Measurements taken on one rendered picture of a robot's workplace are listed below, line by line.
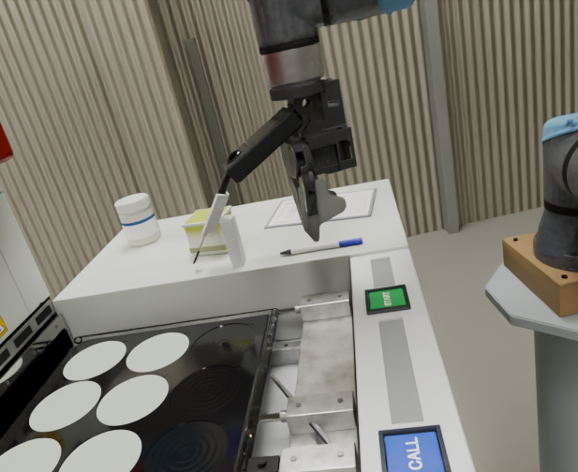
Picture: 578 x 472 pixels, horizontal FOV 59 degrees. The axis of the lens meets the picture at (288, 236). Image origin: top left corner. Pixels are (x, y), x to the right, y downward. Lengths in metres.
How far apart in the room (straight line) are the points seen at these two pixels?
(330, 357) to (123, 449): 0.29
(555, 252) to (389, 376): 0.43
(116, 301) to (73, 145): 2.14
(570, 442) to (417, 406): 0.61
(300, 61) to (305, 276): 0.36
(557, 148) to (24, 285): 0.86
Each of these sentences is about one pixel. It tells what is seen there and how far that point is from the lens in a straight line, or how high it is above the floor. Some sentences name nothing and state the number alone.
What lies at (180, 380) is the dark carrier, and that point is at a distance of 0.77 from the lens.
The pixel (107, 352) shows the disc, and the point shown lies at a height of 0.90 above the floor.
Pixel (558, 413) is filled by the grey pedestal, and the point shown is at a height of 0.58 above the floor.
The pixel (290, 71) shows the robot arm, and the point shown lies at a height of 1.27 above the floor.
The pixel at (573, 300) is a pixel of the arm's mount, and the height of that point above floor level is 0.85.
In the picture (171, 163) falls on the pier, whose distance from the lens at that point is 2.75.
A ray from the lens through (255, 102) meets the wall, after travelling 2.84.
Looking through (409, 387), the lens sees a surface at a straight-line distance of 0.57.
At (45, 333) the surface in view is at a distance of 0.97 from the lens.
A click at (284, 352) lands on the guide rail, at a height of 0.84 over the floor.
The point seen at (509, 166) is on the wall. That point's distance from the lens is 3.26.
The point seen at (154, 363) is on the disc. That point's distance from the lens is 0.83.
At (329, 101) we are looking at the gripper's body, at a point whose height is 1.22.
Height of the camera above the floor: 1.32
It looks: 22 degrees down
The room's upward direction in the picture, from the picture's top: 13 degrees counter-clockwise
